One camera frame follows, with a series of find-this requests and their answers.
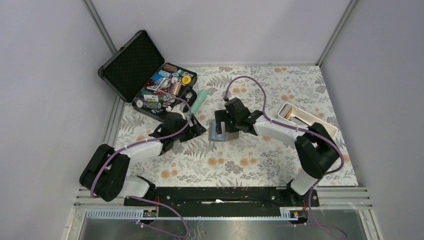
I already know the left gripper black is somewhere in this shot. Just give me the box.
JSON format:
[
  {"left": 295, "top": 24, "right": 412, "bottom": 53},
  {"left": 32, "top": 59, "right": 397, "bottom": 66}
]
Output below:
[{"left": 172, "top": 113, "right": 206, "bottom": 143}]

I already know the taupe leather card holder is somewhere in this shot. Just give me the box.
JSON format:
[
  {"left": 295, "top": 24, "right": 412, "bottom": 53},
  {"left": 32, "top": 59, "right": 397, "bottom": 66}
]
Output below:
[{"left": 208, "top": 120, "right": 240, "bottom": 142}]

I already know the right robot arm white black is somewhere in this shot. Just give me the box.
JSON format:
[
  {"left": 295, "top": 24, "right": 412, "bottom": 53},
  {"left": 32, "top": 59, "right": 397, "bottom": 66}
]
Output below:
[{"left": 214, "top": 97, "right": 343, "bottom": 206}]

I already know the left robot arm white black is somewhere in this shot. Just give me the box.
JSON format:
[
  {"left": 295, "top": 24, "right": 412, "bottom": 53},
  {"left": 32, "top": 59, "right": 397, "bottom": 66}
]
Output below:
[{"left": 79, "top": 112, "right": 207, "bottom": 206}]

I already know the playing card deck box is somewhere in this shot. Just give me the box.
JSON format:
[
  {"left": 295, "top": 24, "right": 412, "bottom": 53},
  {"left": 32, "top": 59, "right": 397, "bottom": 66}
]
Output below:
[{"left": 143, "top": 94, "right": 160, "bottom": 102}]

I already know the mint green tube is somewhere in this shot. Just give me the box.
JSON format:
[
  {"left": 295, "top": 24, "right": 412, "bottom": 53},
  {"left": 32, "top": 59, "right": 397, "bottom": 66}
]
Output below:
[{"left": 190, "top": 89, "right": 209, "bottom": 115}]

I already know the floral patterned table mat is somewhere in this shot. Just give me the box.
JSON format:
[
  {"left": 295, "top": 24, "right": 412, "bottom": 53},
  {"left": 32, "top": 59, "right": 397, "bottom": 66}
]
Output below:
[{"left": 127, "top": 66, "right": 338, "bottom": 187}]

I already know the yellow poker chip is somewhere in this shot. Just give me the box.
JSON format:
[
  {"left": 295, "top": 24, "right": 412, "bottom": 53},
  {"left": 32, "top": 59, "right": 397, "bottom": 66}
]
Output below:
[{"left": 181, "top": 75, "right": 192, "bottom": 85}]

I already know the white rectangular tray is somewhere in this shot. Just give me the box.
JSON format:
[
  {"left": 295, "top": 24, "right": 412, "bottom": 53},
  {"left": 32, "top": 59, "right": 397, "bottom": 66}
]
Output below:
[{"left": 277, "top": 102, "right": 339, "bottom": 138}]

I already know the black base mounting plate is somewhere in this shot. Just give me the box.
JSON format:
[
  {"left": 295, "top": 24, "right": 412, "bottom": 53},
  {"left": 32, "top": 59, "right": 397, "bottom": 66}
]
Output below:
[{"left": 124, "top": 186, "right": 320, "bottom": 218}]

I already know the black poker chip case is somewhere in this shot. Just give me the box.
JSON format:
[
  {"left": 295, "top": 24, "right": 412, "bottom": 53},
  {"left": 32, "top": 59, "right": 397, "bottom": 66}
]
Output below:
[{"left": 98, "top": 30, "right": 198, "bottom": 122}]

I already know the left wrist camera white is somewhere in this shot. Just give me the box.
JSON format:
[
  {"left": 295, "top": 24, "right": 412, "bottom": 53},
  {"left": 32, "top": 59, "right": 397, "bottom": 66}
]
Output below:
[{"left": 172, "top": 103, "right": 187, "bottom": 119}]

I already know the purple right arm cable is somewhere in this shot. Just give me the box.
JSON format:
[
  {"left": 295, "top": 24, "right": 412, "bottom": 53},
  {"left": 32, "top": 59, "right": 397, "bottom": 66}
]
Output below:
[{"left": 223, "top": 75, "right": 349, "bottom": 240}]

